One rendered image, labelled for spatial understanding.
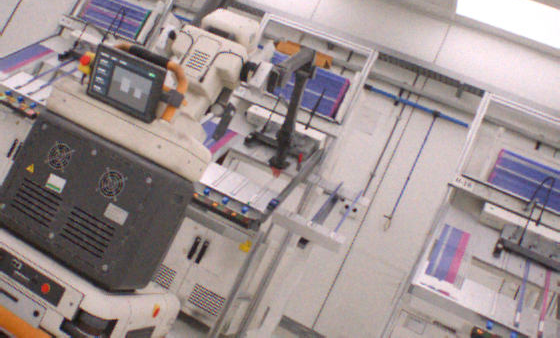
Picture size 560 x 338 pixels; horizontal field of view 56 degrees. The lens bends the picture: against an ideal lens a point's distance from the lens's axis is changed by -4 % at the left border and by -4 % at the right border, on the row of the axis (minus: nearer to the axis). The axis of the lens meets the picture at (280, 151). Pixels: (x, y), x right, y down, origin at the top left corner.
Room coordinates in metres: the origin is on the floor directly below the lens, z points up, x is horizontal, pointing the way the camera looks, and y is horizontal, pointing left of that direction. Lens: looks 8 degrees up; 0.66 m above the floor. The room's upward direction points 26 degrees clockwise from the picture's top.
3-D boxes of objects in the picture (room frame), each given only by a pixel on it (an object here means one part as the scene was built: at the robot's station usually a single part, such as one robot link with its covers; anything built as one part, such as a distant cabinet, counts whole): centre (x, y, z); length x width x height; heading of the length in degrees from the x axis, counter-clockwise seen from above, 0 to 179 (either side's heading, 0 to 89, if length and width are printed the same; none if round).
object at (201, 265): (3.38, 0.06, 0.31); 0.70 x 0.65 x 0.62; 72
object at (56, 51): (3.65, 1.49, 0.66); 1.01 x 0.73 x 1.31; 162
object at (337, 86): (3.25, 0.05, 1.52); 0.51 x 0.13 x 0.27; 72
